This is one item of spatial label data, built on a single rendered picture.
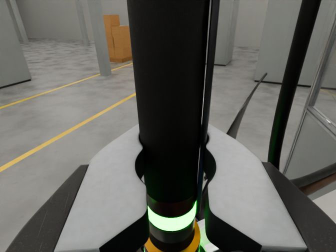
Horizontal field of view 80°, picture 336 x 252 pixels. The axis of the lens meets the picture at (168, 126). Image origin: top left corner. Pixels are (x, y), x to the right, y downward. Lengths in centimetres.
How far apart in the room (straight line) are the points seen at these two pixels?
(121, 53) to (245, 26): 684
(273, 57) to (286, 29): 60
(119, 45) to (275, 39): 525
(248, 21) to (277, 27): 679
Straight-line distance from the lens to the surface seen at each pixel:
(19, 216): 235
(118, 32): 816
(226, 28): 722
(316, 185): 29
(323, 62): 154
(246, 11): 1227
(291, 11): 554
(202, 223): 21
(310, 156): 155
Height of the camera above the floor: 153
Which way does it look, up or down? 29 degrees down
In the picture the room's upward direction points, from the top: 1 degrees counter-clockwise
